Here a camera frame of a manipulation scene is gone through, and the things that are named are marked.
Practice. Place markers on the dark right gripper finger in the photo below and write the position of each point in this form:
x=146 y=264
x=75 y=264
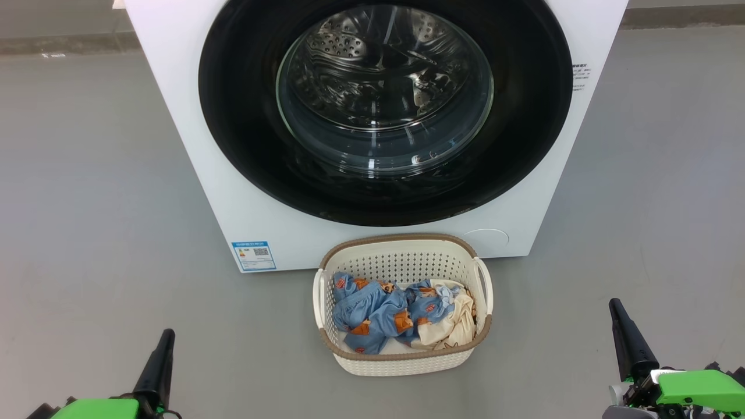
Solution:
x=631 y=349

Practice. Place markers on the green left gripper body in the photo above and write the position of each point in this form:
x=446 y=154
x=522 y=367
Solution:
x=99 y=409

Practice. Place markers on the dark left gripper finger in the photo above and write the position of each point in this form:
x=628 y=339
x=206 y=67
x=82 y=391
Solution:
x=156 y=372

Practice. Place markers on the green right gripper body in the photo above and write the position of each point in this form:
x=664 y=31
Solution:
x=698 y=387

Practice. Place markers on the cream garment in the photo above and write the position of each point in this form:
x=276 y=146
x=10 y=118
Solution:
x=451 y=326

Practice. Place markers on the blue garment with orange prints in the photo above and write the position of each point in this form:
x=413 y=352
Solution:
x=364 y=308

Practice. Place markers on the washing machine glass door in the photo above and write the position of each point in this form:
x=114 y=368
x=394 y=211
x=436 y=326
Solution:
x=244 y=145

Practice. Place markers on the white front-load washing machine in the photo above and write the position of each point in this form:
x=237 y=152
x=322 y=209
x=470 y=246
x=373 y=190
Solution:
x=174 y=128

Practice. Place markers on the stainless steel washing machine drum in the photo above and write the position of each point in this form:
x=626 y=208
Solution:
x=349 y=43

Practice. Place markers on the blue energy label sticker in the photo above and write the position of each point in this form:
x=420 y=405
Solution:
x=254 y=256

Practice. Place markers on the round white filter cover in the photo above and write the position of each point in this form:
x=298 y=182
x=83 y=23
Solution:
x=486 y=241

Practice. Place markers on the cream perforated laundry basket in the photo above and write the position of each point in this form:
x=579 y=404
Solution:
x=401 y=256

